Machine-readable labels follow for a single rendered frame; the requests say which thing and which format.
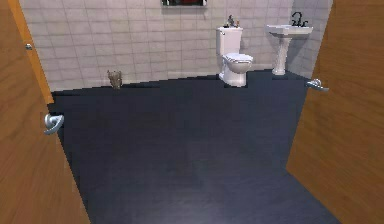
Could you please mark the white toilet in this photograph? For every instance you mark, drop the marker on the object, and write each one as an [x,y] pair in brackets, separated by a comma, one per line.
[233,56]

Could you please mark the small dark figurine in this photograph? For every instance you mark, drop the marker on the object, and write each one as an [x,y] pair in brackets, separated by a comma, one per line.
[230,21]

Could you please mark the black sink faucet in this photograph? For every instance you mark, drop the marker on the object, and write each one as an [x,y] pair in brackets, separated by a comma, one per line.
[297,20]

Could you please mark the brown wooden room door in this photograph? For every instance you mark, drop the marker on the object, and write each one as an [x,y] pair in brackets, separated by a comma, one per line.
[346,116]
[23,150]

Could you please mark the small silver door hinge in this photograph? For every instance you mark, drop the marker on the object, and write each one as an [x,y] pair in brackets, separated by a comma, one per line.
[29,46]

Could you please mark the white pedestal sink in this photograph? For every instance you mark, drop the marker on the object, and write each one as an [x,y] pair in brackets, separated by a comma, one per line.
[286,36]

